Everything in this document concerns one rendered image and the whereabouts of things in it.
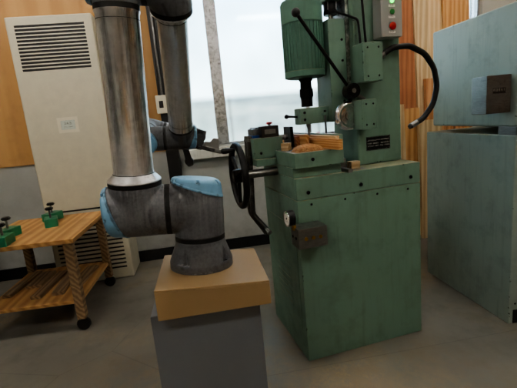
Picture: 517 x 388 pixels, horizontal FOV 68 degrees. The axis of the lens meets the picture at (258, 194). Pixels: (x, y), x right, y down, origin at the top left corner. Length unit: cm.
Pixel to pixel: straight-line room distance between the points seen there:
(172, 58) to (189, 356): 86
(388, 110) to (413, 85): 158
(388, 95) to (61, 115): 205
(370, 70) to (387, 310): 105
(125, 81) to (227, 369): 84
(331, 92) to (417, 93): 171
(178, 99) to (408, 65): 238
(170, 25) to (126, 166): 40
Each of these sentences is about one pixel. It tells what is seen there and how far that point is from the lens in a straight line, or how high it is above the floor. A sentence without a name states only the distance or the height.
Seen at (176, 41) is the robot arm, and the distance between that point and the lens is 119.
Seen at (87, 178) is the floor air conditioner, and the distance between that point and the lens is 286.
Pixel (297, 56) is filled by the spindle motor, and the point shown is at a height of 128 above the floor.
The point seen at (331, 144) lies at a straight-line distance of 153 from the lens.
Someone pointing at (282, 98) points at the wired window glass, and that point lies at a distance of 318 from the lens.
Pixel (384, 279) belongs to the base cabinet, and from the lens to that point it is 181.
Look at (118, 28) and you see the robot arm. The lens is 109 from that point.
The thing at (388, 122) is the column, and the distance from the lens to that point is 181.
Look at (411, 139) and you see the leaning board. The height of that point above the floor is 77.
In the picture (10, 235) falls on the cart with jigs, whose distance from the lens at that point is 236.
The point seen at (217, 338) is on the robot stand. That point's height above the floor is 46.
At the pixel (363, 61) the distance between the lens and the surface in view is 166.
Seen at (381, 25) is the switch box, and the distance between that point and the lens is 175.
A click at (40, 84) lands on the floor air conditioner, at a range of 292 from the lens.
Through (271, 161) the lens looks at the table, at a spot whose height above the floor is 86.
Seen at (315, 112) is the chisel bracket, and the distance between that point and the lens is 172.
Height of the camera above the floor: 105
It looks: 11 degrees down
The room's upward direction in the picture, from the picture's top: 5 degrees counter-clockwise
